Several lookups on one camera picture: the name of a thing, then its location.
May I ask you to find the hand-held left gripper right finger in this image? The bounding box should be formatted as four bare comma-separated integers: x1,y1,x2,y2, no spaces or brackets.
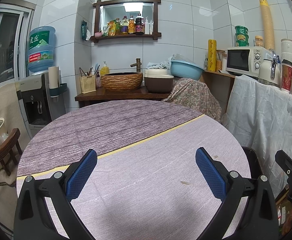
195,147,279,240

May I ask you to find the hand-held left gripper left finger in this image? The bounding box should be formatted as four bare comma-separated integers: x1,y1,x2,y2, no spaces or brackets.
14,149,98,240

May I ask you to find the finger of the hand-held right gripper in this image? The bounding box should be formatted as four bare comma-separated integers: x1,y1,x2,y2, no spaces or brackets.
275,150,292,178

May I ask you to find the dark plastic trash bin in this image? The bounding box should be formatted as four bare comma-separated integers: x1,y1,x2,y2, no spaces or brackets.
241,147,265,178

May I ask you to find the white non-woven cloth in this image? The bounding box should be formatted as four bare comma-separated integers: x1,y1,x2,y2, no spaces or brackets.
222,75,292,198

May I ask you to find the grey wood-print tablecloth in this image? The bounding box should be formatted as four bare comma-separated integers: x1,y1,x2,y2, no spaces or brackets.
17,99,204,179

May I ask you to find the lilac woven tablecloth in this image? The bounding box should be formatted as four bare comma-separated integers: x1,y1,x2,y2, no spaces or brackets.
16,115,252,240

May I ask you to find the red paper cup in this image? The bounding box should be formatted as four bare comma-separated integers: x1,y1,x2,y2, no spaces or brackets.
281,59,292,93

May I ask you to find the paisley patterned cloth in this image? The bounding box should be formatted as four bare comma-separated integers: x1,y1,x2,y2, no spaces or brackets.
162,77,223,123

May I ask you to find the dark wooden stool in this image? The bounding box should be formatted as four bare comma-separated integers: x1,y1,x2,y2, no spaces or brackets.
0,128,23,177

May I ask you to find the wooden cabinet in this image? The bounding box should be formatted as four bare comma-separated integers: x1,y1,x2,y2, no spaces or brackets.
201,70,236,115

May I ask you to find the cream thermos jug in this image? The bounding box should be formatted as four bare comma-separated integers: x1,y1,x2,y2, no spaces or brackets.
258,51,282,87

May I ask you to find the dark wooden counter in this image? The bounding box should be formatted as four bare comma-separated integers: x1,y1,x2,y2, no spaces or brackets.
75,86,173,108

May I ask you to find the teal cup holder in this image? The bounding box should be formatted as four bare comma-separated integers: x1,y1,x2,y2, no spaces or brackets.
48,83,68,98

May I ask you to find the water dispenser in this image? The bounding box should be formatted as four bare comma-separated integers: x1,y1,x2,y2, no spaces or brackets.
17,73,66,130

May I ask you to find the cream chopstick holder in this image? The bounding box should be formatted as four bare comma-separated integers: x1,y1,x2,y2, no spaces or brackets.
79,75,97,94

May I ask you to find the wicker pattern sink basin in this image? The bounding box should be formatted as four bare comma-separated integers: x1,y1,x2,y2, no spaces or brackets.
101,72,144,92

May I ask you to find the cream paper cup stack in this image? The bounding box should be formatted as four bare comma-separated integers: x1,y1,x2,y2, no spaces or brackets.
48,66,60,90

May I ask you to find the brown and cream rice cooker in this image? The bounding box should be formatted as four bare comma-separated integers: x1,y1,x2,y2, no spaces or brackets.
144,68,174,93

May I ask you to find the bundle of dark chopsticks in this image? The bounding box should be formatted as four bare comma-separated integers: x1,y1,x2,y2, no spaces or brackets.
79,64,101,77

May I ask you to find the light blue plastic basin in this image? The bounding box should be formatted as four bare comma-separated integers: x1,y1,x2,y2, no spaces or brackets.
170,60,205,81

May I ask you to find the yellow soap bottle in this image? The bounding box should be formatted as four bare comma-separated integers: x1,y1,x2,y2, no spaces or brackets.
100,61,110,76

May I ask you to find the glass jar with yellow contents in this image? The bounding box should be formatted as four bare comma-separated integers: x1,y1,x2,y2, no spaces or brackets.
216,50,227,72

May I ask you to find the white microwave oven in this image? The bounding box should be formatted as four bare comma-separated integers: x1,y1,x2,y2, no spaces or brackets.
225,46,272,79

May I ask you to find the tall yellow box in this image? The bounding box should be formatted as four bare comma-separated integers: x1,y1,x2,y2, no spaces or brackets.
207,39,217,72

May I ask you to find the grey-blue towel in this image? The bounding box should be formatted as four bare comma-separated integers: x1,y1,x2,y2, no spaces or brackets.
147,55,174,70

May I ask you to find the bamboo style faucet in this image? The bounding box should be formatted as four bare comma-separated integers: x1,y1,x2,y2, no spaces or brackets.
130,58,142,73

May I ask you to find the tall stack of yellow cups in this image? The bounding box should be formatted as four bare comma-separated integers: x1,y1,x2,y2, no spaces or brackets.
259,0,277,51

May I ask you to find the blue water jug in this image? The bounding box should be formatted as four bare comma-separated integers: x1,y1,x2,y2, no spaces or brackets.
28,26,56,73

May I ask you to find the green tissue packet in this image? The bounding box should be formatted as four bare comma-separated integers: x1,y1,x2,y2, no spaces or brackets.
80,20,92,41

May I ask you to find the yellow pouch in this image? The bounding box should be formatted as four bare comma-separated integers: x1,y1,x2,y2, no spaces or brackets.
103,21,116,37

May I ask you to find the sliding window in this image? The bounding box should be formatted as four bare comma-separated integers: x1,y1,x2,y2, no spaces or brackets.
0,4,35,93

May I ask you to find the bottle with purple label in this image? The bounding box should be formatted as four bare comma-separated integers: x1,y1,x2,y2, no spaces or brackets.
121,16,129,35

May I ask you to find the wooden framed mirror shelf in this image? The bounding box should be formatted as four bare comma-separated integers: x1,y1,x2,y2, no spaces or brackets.
90,0,162,43

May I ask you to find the dark sauce bottle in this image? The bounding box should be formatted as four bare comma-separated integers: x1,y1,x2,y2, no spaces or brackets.
134,14,145,35

